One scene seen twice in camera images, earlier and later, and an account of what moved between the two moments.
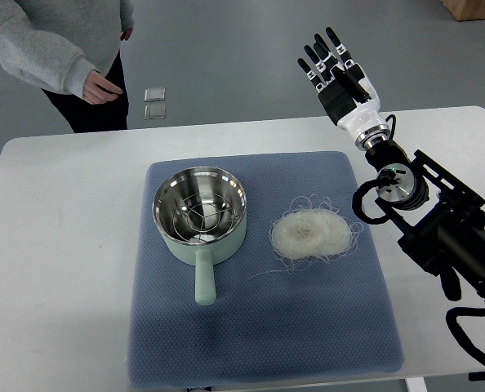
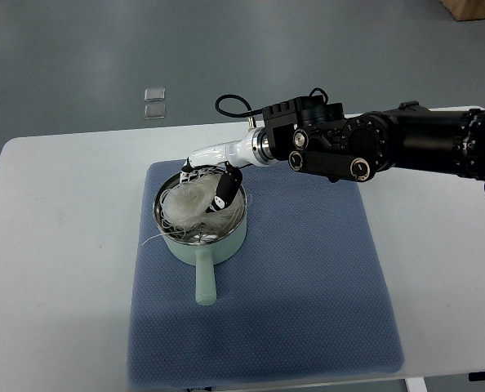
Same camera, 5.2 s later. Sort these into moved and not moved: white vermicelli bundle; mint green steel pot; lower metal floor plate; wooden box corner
Moved: white vermicelli bundle
Not moved: lower metal floor plate; wooden box corner; mint green steel pot
